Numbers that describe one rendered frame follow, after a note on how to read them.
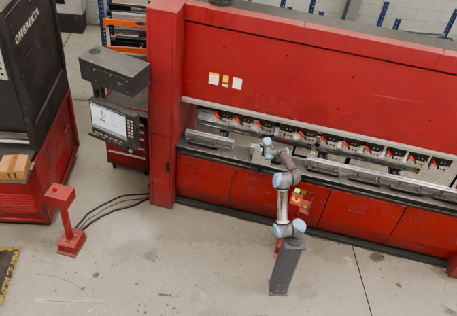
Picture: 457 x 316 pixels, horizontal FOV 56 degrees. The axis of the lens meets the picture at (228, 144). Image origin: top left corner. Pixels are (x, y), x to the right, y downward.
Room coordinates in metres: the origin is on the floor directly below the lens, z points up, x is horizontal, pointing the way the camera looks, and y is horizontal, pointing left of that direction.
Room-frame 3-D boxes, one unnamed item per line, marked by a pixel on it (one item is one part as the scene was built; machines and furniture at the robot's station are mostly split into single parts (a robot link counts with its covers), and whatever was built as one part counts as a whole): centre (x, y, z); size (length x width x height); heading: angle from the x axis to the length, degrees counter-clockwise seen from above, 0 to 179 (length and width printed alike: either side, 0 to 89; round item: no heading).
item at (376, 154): (3.05, -1.32, 1.26); 0.15 x 0.09 x 0.17; 83
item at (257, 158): (3.03, -0.33, 1.00); 0.26 x 0.18 x 0.01; 173
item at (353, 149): (3.08, -1.12, 1.26); 0.15 x 0.09 x 0.17; 83
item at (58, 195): (2.41, 1.41, 0.41); 0.25 x 0.20 x 0.83; 173
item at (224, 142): (3.24, 0.19, 0.92); 0.50 x 0.06 x 0.10; 83
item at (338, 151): (3.42, -0.79, 0.93); 2.30 x 0.14 x 0.10; 83
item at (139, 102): (3.71, 1.09, 0.50); 0.50 x 0.50 x 1.00; 83
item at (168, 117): (3.47, 0.59, 1.15); 0.85 x 0.25 x 2.30; 173
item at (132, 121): (2.72, 0.95, 1.42); 0.45 x 0.12 x 0.36; 70
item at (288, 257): (2.27, -0.67, 0.39); 0.18 x 0.18 x 0.77; 7
